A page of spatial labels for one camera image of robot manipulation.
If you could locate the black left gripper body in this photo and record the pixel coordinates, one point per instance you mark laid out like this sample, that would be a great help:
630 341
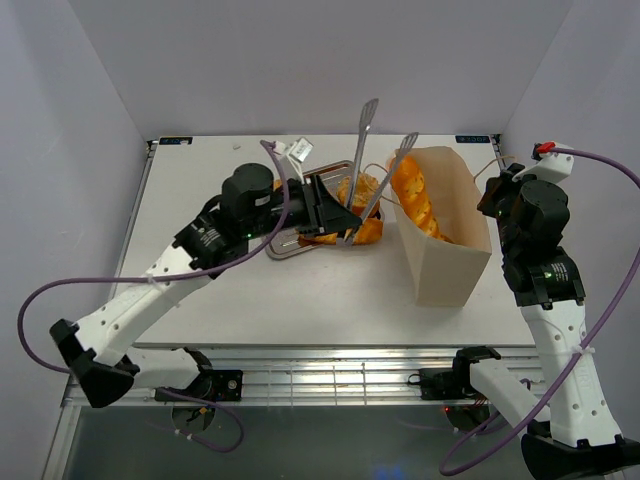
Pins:
302 212

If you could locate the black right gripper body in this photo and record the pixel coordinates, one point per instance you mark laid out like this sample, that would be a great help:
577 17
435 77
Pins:
498 200

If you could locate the round sesame fake bread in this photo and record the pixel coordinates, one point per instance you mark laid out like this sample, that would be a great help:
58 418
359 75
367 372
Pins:
366 186

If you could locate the long fake baguette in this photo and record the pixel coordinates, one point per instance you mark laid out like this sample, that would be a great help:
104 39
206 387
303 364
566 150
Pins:
408 184

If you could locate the cream paper bag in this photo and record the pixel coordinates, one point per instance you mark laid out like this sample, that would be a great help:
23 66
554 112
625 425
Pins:
444 241

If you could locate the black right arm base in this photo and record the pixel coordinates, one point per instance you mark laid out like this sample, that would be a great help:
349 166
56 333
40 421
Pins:
437 384

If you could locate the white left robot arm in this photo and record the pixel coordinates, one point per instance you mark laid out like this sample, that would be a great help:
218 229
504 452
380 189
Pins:
99 348

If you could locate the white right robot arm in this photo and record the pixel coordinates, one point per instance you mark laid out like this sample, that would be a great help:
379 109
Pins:
568 433

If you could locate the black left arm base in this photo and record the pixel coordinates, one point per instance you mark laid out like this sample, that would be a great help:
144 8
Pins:
220 385

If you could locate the twisted fake bread front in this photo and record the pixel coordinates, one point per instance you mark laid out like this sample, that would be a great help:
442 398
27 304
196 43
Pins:
369 233

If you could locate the silver metal tray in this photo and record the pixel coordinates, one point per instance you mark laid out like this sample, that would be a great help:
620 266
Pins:
285 244

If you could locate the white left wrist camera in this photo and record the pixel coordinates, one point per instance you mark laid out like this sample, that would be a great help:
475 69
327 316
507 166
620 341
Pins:
292 156

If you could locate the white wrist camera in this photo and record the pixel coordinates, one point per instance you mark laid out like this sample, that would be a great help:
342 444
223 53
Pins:
292 156
550 166

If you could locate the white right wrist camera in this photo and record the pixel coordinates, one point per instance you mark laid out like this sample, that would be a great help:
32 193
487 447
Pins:
550 166

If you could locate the aluminium frame rail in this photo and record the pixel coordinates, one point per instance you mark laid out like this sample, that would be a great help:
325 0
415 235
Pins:
301 376

